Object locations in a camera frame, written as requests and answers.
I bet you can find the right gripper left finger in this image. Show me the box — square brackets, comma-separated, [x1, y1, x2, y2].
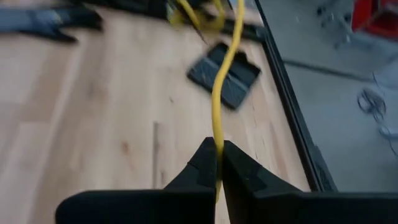
[55, 136, 218, 224]

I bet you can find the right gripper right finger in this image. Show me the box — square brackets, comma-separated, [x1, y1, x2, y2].
[222, 139, 398, 224]

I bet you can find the yellow cord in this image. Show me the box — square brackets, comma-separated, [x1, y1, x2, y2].
[167, 0, 246, 203]

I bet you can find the open black bit case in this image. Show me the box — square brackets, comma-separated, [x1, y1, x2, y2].
[186, 41, 262, 111]

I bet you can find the metal rack with red bins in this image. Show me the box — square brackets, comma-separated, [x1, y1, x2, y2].
[351, 0, 398, 40]

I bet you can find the black metal table frame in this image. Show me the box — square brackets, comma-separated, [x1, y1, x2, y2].
[217, 0, 339, 193]

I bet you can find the coiled black floor cable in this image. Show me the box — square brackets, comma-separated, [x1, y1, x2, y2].
[356, 88, 388, 123]

